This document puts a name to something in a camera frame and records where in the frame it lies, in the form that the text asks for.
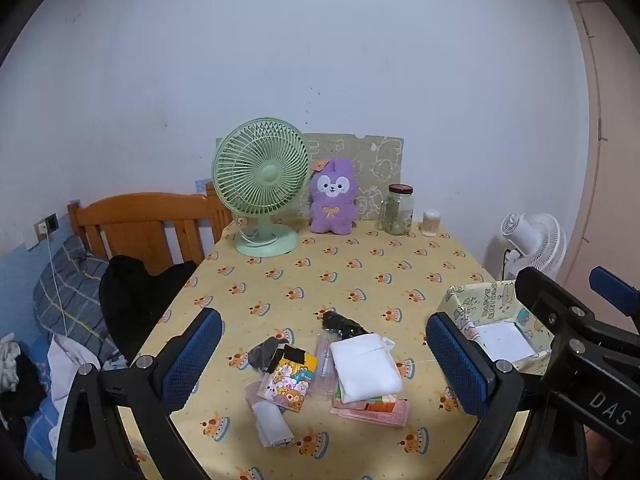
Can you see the white cloth on bed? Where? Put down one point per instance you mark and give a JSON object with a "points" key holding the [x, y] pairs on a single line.
{"points": [[65, 360]]}

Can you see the white tissue packet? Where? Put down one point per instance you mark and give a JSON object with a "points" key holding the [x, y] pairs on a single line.
{"points": [[272, 425]]}

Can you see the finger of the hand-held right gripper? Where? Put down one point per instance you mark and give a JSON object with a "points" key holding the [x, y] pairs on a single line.
{"points": [[612, 285], [542, 292]]}

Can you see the blue plaid pillow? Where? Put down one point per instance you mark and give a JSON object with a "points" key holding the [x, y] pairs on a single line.
{"points": [[70, 290]]}

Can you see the white cloth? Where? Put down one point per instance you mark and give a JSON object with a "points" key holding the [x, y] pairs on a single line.
{"points": [[365, 370], [65, 360]]}

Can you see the cartoon printed tissue packet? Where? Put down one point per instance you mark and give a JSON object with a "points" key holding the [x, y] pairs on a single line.
{"points": [[290, 385]]}

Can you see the black plastic bag roll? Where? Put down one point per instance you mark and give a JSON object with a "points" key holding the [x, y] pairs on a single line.
{"points": [[345, 324]]}

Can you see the blue bedsheet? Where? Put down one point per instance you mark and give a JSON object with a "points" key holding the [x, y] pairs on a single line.
{"points": [[42, 425]]}

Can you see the purple plush toy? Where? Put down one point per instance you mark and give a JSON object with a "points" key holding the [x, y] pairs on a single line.
{"points": [[332, 210]]}

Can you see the dark cloth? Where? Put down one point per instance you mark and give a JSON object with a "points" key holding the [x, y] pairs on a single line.
{"points": [[22, 380]]}

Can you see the wall socket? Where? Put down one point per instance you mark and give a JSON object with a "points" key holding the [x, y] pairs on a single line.
{"points": [[45, 230]]}

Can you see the green desk fan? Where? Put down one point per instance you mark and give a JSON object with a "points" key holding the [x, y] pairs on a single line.
{"points": [[260, 175]]}

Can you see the wooden bed headboard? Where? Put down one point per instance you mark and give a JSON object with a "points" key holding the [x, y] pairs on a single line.
{"points": [[140, 210]]}

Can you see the white standing fan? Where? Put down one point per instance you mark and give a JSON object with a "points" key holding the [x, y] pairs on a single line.
{"points": [[542, 245]]}

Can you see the yellow printed tablecloth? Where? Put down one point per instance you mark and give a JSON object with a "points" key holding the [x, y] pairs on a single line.
{"points": [[350, 270]]}

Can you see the green cartoon printed board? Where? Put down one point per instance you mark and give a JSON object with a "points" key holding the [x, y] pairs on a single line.
{"points": [[380, 160]]}

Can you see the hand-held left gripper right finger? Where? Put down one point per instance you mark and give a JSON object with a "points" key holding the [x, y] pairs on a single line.
{"points": [[457, 367]]}

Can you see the pink packet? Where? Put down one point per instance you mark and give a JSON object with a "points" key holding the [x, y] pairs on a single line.
{"points": [[390, 417]]}

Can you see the cartoon printed paper box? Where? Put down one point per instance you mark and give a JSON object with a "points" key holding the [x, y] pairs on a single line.
{"points": [[475, 300]]}

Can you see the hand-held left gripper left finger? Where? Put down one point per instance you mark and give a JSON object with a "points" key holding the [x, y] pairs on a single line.
{"points": [[192, 355]]}

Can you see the orange green packet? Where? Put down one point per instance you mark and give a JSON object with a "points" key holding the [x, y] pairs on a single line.
{"points": [[380, 404]]}

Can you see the pink door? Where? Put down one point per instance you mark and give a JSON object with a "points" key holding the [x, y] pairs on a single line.
{"points": [[615, 160]]}

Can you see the black cloth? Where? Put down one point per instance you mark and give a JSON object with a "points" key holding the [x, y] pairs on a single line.
{"points": [[135, 300]]}

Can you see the glass jar with dark lid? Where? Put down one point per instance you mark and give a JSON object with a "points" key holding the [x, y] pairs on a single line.
{"points": [[396, 215]]}

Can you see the cotton swab container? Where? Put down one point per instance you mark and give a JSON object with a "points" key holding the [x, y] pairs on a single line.
{"points": [[431, 225]]}

